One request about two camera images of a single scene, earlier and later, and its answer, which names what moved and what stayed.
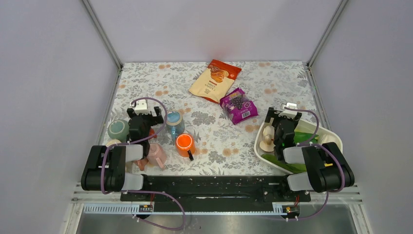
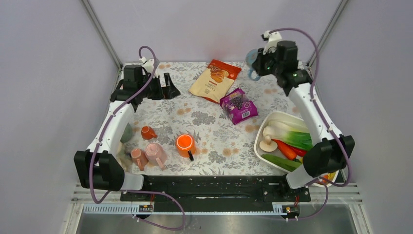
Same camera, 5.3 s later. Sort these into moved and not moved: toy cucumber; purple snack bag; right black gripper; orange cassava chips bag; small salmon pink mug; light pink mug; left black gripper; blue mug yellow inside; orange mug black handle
Moved: blue mug yellow inside; left black gripper; right black gripper
Not moved: orange mug black handle; toy cucumber; small salmon pink mug; light pink mug; orange cassava chips bag; purple snack bag
